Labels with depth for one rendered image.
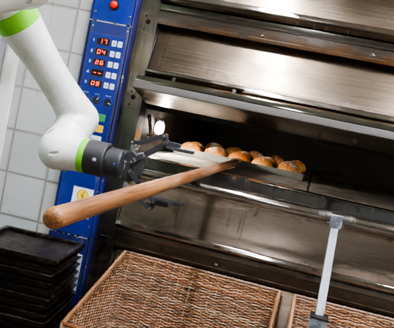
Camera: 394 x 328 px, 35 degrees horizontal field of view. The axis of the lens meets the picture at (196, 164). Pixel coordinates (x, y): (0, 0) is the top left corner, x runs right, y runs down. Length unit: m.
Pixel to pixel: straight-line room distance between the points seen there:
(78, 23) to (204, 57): 0.46
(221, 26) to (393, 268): 0.96
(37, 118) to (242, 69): 0.75
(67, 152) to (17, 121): 0.70
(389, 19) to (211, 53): 0.58
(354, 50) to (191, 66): 0.53
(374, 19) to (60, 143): 1.06
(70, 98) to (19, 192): 0.70
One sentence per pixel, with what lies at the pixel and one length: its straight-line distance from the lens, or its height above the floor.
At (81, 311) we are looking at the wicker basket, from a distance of 1.89.
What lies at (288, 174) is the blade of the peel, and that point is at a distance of 2.55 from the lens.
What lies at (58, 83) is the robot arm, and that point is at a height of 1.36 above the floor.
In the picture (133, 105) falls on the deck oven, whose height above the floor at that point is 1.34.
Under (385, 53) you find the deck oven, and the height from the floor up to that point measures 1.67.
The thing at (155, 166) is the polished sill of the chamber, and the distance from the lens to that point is 2.13.
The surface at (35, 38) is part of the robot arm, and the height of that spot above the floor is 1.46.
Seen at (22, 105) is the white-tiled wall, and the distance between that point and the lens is 2.30.
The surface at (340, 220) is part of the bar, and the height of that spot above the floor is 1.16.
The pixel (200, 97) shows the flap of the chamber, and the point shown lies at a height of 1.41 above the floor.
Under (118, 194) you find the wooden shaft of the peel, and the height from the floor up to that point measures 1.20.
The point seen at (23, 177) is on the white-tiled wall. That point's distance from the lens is 2.31.
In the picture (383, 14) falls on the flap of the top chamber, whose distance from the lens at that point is 2.10.
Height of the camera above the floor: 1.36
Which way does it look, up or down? 5 degrees down
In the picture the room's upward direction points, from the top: 12 degrees clockwise
